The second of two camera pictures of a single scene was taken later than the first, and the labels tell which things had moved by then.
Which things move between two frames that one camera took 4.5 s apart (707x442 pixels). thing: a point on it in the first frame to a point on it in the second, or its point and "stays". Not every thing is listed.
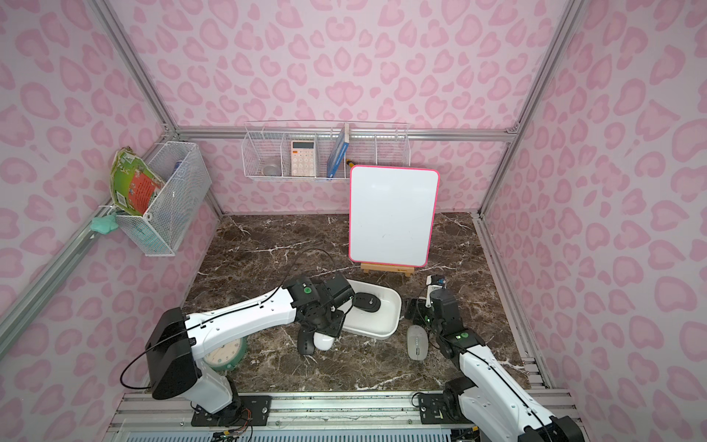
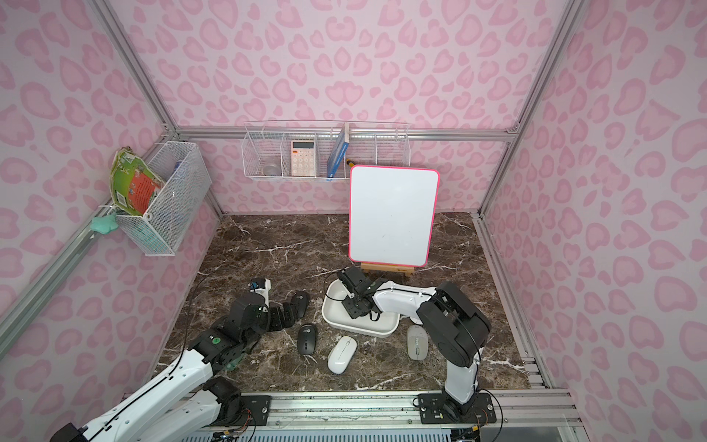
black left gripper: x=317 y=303 to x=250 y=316
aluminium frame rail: x=346 y=131 stays
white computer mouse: x=322 y=342 to x=341 y=355
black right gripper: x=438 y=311 to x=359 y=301
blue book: x=338 y=152 stays
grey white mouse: x=417 y=343 stays
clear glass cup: x=272 y=170 stays
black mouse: x=306 y=343 stays
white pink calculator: x=303 y=157 stays
